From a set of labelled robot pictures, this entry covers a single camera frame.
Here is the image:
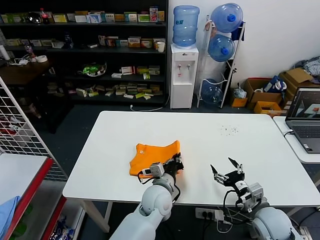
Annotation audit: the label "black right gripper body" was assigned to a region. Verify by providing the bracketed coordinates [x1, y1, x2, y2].
[222, 171, 247, 188]

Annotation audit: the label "blue drink bottle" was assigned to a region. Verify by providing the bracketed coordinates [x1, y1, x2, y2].
[64, 30, 75, 50]

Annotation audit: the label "grey open laptop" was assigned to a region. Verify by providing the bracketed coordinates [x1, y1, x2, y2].
[285, 86, 320, 154]

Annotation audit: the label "upright blue water jug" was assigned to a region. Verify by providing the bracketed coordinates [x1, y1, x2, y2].
[172, 5, 201, 49]

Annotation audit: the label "white table with red edge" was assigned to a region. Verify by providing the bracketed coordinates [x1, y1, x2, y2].
[0, 152, 68, 240]

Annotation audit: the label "multicolour medicine box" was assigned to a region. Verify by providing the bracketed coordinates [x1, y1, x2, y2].
[105, 36, 120, 48]

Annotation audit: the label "white adapter with cables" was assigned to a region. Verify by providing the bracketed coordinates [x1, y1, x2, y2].
[13, 57, 32, 66]

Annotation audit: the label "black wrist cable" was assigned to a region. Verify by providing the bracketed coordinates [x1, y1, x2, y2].
[223, 189, 248, 213]
[136, 172, 156, 186]

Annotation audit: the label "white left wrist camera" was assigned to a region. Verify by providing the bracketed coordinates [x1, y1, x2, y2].
[142, 162, 165, 179]

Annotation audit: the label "small white side table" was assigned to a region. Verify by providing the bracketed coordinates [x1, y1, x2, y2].
[272, 115, 320, 164]

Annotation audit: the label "scattered dark crumbs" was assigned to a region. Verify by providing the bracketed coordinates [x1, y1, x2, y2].
[218, 125, 240, 137]

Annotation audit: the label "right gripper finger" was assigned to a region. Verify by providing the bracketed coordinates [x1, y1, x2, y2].
[227, 157, 244, 175]
[210, 164, 230, 185]

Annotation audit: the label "cream medicine box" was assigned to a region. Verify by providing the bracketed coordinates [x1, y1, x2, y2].
[75, 87, 89, 98]

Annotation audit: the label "yellow white medicine box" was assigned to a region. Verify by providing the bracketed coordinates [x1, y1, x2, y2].
[52, 13, 69, 23]

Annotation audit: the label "large white table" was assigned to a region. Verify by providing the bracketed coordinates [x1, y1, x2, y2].
[62, 110, 320, 233]

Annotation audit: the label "white plug-in charger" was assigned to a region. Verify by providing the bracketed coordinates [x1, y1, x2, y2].
[213, 209, 232, 225]

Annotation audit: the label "black shelf unit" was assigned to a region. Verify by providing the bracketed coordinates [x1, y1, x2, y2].
[0, 0, 169, 107]

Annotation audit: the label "pink hanging cloth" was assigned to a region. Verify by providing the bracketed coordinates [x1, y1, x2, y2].
[203, 20, 217, 39]

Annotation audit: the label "open yellow cardboard box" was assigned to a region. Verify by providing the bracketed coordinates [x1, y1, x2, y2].
[253, 100, 283, 118]

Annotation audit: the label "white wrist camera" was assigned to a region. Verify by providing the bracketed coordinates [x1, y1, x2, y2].
[142, 162, 165, 179]
[236, 181, 264, 206]

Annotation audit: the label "blue white shopping bag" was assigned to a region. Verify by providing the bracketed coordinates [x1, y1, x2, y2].
[263, 75, 288, 95]

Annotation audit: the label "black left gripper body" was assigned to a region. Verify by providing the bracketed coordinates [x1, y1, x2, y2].
[164, 161, 185, 176]

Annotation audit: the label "teal white medicine box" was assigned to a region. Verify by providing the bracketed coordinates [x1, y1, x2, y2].
[124, 11, 139, 23]

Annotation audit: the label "orange t-shirt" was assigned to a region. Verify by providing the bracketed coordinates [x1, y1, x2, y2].
[129, 139, 185, 177]

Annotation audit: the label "orange red medicine box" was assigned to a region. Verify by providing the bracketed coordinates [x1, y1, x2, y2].
[140, 38, 154, 49]

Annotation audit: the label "white water dispenser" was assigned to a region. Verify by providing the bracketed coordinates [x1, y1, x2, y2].
[169, 43, 200, 110]

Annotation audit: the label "red white medicine box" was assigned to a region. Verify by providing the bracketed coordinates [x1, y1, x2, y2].
[120, 65, 137, 75]

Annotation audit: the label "clear bottle pink decor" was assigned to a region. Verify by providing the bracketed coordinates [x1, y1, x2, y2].
[23, 42, 36, 63]

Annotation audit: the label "grey plastic bag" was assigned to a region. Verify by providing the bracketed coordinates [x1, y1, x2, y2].
[232, 83, 248, 99]

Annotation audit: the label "shiny dark round bowl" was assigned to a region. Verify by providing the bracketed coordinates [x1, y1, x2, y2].
[27, 10, 41, 25]

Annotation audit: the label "brown wooden desk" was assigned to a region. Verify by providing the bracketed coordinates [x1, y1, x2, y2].
[0, 57, 75, 134]

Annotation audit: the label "white cylindrical bottle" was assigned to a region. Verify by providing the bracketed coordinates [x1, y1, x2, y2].
[0, 44, 11, 61]

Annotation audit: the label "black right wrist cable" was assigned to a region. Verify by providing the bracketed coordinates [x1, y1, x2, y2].
[223, 189, 248, 213]

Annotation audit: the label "white metal jug rack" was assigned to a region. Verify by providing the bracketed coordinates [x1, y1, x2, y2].
[196, 14, 247, 109]

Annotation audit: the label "light blue cloth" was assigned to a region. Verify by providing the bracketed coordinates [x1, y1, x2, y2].
[0, 195, 22, 240]

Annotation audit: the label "tall pink blue box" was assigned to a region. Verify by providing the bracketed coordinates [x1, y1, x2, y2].
[149, 6, 159, 23]

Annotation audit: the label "small yellow cardboard box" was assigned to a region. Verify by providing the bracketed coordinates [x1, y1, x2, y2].
[229, 95, 249, 108]

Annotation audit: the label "wide green medicine box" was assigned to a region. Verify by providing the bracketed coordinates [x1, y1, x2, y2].
[7, 12, 28, 23]

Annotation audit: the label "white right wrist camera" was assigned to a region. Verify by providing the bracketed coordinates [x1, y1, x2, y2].
[236, 181, 264, 206]

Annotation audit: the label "white wire grid panel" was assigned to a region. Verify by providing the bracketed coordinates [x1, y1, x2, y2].
[0, 74, 68, 181]

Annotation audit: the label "cola bottle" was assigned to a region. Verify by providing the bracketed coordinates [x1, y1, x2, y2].
[39, 7, 51, 25]

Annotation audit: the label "tilted blue water jug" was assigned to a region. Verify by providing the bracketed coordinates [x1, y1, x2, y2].
[200, 78, 224, 104]
[210, 2, 244, 34]
[207, 34, 236, 63]

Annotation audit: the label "small white power strip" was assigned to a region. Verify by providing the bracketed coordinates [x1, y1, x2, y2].
[297, 226, 312, 237]

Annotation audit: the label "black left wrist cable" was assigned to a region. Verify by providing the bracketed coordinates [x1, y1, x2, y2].
[136, 172, 156, 186]

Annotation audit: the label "black tripod stand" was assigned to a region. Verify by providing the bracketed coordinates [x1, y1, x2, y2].
[223, 59, 238, 89]

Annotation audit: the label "open brown cardboard box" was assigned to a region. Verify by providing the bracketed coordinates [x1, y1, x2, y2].
[278, 68, 316, 106]

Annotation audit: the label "bowl of green fruit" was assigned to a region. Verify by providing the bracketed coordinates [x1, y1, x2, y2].
[77, 61, 108, 78]

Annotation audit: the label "blue white medicine box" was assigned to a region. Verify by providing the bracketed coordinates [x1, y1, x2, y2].
[86, 13, 103, 24]

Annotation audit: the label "pile of grey clothes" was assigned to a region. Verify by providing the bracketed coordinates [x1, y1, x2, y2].
[293, 56, 320, 85]

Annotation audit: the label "white floor plug cable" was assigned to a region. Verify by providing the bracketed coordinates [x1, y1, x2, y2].
[128, 95, 172, 112]

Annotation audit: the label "dark blue hanging cloth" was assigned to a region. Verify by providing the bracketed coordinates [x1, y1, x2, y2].
[231, 22, 247, 42]

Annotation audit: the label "long white power strip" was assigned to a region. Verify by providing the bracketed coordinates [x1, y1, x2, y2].
[195, 207, 223, 221]

